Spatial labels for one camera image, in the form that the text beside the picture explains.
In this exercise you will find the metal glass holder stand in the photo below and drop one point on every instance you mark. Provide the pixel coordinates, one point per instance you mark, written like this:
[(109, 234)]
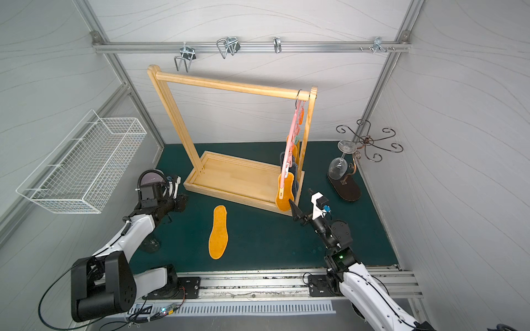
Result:
[(347, 188)]

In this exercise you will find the dark grey insole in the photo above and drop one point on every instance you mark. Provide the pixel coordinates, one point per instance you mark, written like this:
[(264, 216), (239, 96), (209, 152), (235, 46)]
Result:
[(294, 170)]

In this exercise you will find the metal hook clip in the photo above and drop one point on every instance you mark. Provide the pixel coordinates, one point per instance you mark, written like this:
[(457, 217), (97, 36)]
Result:
[(377, 47), (228, 46), (277, 45), (185, 58)]

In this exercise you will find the purple bowl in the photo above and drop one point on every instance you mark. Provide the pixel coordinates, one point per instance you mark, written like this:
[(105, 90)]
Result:
[(152, 177)]

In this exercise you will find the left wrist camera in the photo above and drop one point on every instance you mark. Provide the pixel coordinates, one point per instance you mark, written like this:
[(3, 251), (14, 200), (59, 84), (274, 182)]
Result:
[(173, 185)]

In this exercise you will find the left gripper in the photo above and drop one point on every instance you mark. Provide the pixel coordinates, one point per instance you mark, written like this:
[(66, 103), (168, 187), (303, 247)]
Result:
[(174, 201)]

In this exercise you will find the clear plastic cup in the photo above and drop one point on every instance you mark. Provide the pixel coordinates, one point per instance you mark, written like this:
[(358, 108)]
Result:
[(150, 244)]

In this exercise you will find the wooden clothes rack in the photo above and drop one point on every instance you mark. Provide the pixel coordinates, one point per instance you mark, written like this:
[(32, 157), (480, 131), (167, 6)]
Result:
[(235, 179)]

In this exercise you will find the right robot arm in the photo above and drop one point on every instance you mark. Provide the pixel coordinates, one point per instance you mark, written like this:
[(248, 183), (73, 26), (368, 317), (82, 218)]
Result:
[(349, 276)]

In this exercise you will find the aluminium top rail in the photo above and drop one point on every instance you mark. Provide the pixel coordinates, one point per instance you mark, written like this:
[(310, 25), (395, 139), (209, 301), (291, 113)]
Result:
[(247, 47)]

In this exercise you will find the white wire basket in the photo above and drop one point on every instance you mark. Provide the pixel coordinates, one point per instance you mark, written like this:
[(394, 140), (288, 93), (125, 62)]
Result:
[(81, 173)]

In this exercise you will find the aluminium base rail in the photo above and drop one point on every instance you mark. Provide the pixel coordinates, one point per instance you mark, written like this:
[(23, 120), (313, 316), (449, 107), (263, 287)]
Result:
[(290, 283)]

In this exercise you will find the wine glass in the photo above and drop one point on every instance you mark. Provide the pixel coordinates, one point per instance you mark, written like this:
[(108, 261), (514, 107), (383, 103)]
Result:
[(339, 166)]

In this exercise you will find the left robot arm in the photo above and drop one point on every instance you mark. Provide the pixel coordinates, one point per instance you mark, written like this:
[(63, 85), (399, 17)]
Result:
[(104, 284)]

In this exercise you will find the pink plastic hanger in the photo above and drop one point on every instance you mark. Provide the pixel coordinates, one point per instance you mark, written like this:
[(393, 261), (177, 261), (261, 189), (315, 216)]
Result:
[(294, 129)]

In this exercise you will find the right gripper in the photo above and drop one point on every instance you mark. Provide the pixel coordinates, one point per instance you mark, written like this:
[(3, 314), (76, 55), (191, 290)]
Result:
[(308, 218)]

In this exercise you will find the yellow insole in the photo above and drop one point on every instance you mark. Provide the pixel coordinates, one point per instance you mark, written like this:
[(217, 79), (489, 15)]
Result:
[(219, 237), (285, 192), (295, 151)]

